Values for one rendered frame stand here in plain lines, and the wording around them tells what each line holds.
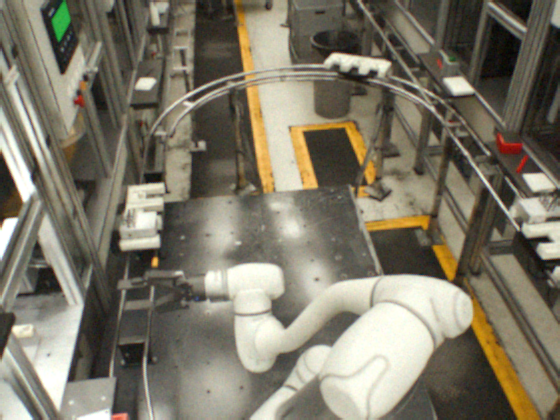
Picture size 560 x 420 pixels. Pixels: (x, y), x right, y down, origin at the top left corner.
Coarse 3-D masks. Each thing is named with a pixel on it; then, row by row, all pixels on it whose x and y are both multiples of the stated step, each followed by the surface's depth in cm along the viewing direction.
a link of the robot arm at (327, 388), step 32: (384, 320) 90; (416, 320) 91; (352, 352) 87; (384, 352) 86; (416, 352) 89; (320, 384) 89; (352, 384) 84; (384, 384) 84; (256, 416) 136; (288, 416) 121; (320, 416) 108; (352, 416) 86
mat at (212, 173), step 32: (224, 32) 585; (224, 64) 520; (224, 96) 468; (256, 96) 468; (224, 128) 425; (256, 128) 424; (192, 160) 391; (224, 160) 390; (256, 160) 388; (192, 192) 360; (224, 192) 359; (256, 192) 358
